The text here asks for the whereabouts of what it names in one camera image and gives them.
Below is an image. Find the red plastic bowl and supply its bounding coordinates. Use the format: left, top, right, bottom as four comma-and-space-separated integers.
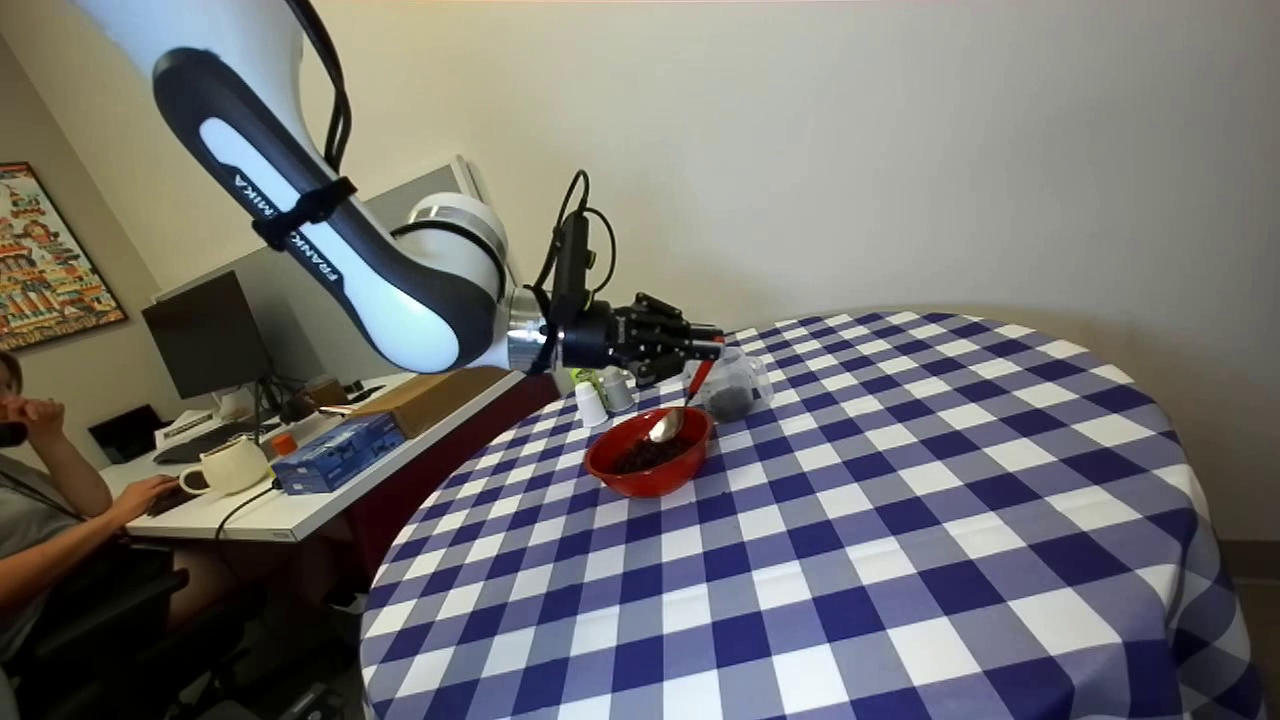
586, 409, 717, 500

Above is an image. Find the white office desk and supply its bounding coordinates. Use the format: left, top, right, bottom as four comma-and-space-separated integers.
128, 370, 522, 546

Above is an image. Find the blue box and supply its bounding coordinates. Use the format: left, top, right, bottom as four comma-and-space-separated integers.
275, 417, 402, 496

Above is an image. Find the black office chair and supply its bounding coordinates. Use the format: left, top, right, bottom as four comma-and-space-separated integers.
4, 546, 339, 720

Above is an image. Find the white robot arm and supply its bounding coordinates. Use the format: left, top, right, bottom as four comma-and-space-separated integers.
76, 0, 725, 383

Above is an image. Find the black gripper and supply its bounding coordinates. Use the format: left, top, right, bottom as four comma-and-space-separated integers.
560, 296, 729, 380

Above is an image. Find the seated person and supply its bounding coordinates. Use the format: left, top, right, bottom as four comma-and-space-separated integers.
0, 353, 260, 660

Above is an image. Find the blue white checkered tablecloth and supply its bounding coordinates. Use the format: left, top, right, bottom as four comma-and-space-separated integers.
360, 311, 1267, 720

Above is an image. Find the metal spoon red handle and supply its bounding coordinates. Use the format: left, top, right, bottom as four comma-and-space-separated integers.
646, 362, 717, 446

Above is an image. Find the cardboard box on desk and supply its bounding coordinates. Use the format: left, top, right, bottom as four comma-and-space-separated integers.
348, 370, 503, 441

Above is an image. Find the grey desk partition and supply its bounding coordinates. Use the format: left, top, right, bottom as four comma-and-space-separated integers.
212, 155, 479, 387

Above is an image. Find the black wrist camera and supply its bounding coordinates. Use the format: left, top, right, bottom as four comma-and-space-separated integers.
530, 168, 607, 339

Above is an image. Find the black computer monitor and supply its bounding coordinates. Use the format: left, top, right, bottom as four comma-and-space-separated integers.
144, 274, 272, 402

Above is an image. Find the white mug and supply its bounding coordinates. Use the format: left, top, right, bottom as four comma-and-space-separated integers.
177, 435, 272, 496

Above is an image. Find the green bottle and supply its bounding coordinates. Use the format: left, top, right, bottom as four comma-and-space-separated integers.
571, 376, 607, 432

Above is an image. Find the framed wall picture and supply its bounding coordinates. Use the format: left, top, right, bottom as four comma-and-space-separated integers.
0, 162, 128, 353

